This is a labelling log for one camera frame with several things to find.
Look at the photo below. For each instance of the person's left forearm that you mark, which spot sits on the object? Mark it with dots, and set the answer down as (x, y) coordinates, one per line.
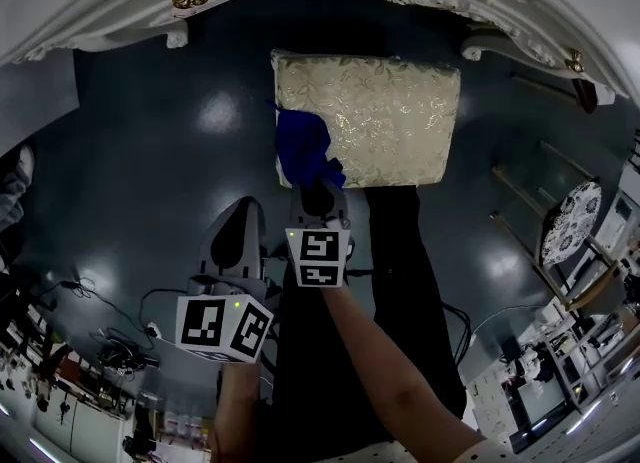
(237, 401)

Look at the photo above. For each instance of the floral cushion wooden stool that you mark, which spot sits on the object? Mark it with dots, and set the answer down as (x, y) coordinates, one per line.
(572, 223)

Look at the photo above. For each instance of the person's black trousers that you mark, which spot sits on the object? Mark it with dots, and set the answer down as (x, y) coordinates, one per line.
(400, 261)

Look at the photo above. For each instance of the person's polka dot shirt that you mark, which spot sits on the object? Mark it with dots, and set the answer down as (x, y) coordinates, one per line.
(490, 453)

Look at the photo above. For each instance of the white shelf rack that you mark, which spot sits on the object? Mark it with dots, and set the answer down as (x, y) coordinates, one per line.
(565, 351)

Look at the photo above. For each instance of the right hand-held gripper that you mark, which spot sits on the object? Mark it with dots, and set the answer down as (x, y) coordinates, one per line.
(320, 261)

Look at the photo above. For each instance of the black device on floor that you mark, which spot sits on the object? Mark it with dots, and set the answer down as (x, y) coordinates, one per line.
(127, 358)

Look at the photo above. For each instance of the white power strip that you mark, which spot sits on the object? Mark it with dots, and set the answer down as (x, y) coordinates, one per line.
(155, 331)

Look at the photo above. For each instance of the blue cloth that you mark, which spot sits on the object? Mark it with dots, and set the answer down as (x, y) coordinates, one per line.
(302, 146)

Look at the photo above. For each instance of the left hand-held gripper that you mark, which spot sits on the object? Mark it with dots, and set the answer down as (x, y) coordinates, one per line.
(200, 323)

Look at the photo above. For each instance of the grey chair black frame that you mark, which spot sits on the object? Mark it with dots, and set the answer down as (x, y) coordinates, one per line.
(597, 293)

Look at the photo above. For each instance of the person's right forearm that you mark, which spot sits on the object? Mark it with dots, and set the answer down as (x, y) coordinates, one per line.
(390, 366)

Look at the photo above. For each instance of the cream upholstered stool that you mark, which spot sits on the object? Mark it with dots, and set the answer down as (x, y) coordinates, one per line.
(380, 116)

